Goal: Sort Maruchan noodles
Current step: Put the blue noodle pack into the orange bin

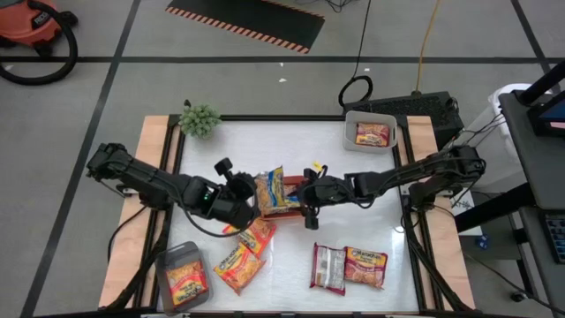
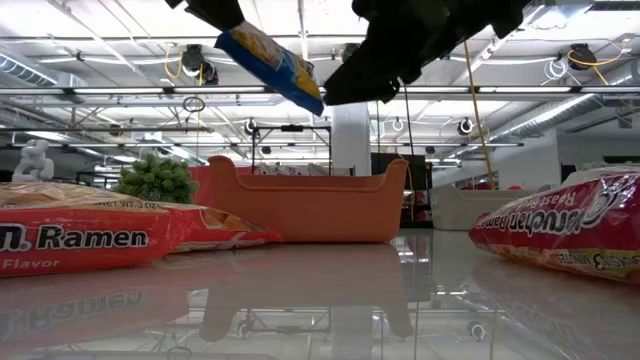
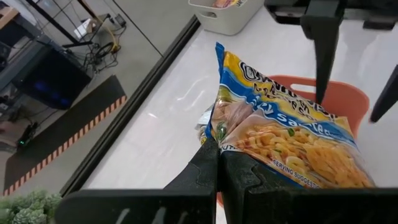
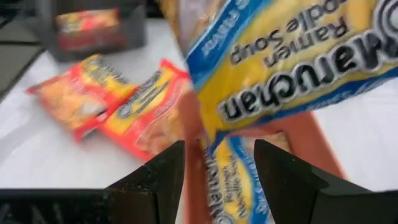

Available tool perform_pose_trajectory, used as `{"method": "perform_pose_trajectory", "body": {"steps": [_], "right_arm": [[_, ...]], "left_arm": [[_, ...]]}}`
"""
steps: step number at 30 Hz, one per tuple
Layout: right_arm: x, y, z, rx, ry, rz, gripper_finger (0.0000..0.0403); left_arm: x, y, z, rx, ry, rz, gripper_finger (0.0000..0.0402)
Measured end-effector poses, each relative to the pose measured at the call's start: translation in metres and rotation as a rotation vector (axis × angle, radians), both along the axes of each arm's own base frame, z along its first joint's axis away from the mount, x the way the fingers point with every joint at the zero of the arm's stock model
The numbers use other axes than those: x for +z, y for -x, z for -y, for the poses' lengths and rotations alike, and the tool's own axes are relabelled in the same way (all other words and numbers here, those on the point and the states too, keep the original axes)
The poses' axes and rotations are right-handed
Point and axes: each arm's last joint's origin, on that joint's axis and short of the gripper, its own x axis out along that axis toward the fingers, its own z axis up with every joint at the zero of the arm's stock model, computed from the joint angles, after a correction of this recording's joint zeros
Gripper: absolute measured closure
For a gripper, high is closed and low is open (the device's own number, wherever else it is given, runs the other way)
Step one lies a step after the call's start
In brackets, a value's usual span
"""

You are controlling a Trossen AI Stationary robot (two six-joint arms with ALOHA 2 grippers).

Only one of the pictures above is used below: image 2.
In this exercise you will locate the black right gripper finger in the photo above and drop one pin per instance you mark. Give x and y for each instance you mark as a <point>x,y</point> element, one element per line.
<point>362,82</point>

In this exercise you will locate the blue Maruchan ramen pack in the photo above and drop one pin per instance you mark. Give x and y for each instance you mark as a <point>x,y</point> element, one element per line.
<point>272,67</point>

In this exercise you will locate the orange chicken ramen pack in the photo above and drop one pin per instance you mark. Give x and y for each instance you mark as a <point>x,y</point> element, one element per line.
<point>220,235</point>
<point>75,240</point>

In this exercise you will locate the red roast beef ramen pack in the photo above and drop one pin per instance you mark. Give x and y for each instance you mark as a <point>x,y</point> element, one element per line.
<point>550,225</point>

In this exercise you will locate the black cabinet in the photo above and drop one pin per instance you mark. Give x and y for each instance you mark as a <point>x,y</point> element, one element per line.
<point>417,170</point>

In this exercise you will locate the orange plastic bin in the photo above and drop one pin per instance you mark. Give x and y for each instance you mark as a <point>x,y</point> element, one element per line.
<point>310,215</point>

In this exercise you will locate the white plastic bin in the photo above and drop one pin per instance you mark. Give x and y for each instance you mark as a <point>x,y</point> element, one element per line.
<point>460,210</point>

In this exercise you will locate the green artificial plant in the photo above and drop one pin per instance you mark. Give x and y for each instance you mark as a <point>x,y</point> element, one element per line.
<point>157,180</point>

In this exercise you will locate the white figurine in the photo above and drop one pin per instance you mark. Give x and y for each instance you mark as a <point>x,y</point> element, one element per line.
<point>32,162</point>

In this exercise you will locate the silver ventilation duct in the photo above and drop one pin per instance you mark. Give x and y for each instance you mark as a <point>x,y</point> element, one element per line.
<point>550,112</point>

